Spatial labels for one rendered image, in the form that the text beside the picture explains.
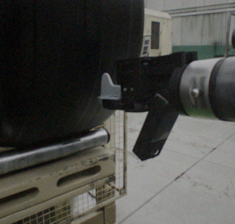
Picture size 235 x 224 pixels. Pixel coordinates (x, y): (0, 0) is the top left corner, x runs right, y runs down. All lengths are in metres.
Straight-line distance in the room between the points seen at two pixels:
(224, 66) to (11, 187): 0.44
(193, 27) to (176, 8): 1.25
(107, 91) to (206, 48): 11.66
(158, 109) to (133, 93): 0.05
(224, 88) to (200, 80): 0.03
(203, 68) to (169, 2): 12.90
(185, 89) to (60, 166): 0.38
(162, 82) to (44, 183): 0.34
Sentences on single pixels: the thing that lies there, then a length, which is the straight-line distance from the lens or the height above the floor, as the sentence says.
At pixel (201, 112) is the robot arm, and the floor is 1.05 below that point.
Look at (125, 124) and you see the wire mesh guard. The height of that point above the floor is 0.73.
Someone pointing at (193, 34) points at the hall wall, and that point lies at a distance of 12.41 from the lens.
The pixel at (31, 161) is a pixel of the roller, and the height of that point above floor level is 0.89.
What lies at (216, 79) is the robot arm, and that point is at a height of 1.09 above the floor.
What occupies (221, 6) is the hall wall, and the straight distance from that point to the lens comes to 12.11.
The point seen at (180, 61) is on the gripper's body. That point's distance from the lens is 0.33.
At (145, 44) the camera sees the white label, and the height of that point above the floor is 1.14.
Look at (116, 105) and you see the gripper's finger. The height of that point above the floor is 1.04.
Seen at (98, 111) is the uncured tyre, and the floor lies 1.00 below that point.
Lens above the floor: 1.12
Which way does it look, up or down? 12 degrees down
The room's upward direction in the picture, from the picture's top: straight up
